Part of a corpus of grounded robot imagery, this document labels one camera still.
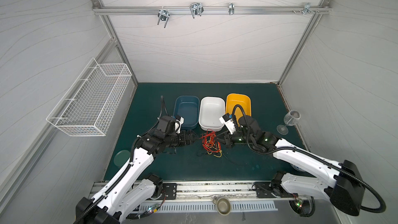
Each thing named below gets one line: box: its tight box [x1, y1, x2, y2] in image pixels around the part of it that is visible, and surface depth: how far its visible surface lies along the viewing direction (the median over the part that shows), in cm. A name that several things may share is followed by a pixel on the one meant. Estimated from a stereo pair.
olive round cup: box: [212, 196, 232, 217], surface depth 70 cm
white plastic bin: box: [198, 96, 226, 132], surface depth 106 cm
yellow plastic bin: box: [225, 93, 252, 127], surface depth 107 cm
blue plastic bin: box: [173, 95, 201, 131], surface depth 106 cm
